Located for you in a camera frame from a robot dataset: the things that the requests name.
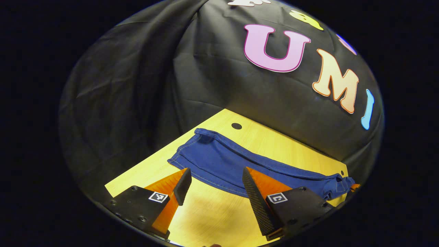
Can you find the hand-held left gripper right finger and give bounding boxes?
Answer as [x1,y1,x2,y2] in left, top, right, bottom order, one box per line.
[242,167,335,240]

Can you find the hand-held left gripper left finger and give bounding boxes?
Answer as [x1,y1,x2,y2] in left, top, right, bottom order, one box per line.
[105,167,192,240]

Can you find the blue denim jeans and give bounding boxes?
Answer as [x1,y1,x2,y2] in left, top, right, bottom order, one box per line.
[167,128,356,201]

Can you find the black backdrop cloth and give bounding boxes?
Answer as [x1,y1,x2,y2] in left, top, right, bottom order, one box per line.
[58,0,384,206]

